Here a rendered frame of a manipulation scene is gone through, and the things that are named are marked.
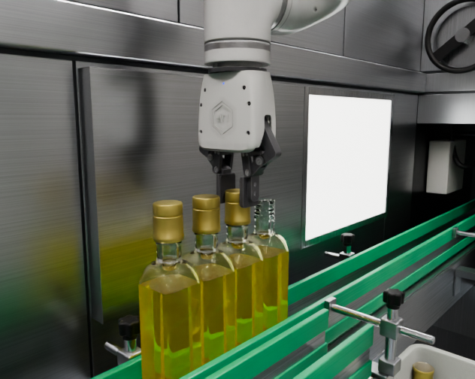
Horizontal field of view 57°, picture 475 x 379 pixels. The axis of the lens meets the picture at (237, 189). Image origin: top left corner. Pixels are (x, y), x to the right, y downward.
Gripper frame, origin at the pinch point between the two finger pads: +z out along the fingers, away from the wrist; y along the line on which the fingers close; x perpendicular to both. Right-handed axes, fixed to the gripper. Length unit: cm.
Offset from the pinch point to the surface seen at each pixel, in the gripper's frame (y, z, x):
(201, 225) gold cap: 0.7, 3.4, -7.4
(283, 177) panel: -11.9, 2.2, 26.7
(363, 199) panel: -12, 11, 61
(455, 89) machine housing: -3, -18, 101
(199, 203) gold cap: 0.6, 0.7, -7.4
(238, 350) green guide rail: 3.9, 19.9, -4.1
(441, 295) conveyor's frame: 6, 35, 69
